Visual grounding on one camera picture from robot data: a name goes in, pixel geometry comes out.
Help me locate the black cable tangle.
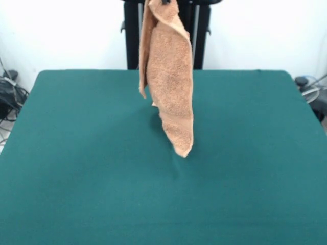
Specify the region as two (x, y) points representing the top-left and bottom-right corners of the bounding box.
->
(0, 76), (29, 123)

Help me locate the grey stand base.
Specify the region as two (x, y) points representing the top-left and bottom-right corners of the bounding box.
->
(294, 75), (327, 104)
(3, 69), (19, 80)

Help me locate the tan terry towel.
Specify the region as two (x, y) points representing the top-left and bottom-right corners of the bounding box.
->
(138, 0), (195, 158)

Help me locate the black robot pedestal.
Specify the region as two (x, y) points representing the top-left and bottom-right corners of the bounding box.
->
(119, 0), (213, 70)

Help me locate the dark green table cloth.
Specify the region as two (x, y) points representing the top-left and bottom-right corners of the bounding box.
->
(0, 69), (327, 245)

